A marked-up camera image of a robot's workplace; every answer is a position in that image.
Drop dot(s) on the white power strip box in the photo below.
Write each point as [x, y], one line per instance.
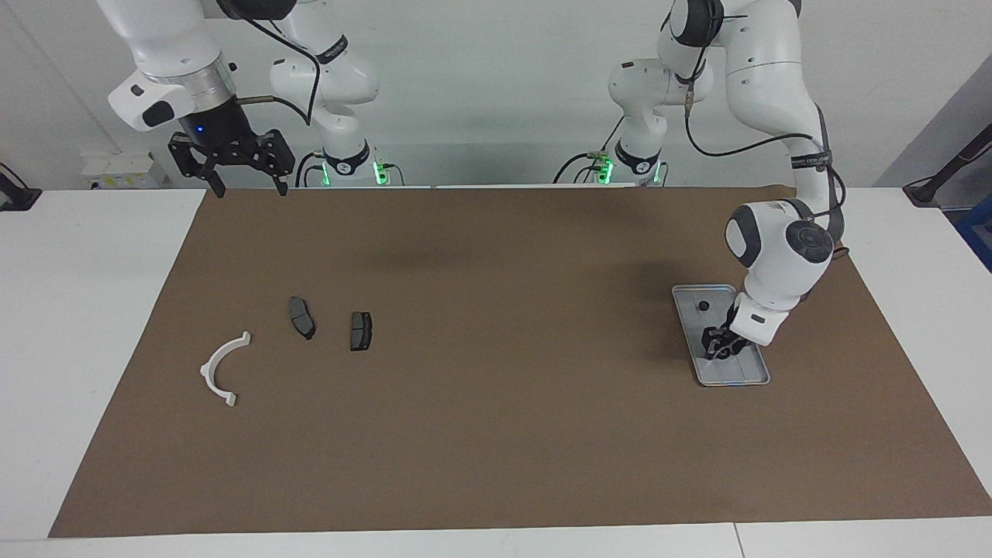
[116, 170]

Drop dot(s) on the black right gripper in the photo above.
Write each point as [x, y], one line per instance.
[221, 136]

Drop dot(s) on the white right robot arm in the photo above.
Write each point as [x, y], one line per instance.
[163, 39]

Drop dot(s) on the silver metal tray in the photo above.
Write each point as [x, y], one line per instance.
[728, 375]

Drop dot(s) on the dark grey rectangular brake pad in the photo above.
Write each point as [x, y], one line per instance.
[361, 331]

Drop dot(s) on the white curved plastic bracket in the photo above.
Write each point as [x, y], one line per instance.
[206, 371]

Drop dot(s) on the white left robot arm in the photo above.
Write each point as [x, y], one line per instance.
[775, 248]

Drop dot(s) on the dark grey curved brake pad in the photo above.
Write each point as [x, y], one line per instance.
[301, 318]

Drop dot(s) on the blue crate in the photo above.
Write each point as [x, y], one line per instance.
[978, 232]

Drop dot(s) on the black clamp mount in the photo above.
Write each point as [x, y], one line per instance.
[15, 198]

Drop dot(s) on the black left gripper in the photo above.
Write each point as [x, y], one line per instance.
[735, 332]

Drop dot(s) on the brown table mat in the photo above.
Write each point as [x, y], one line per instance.
[496, 434]

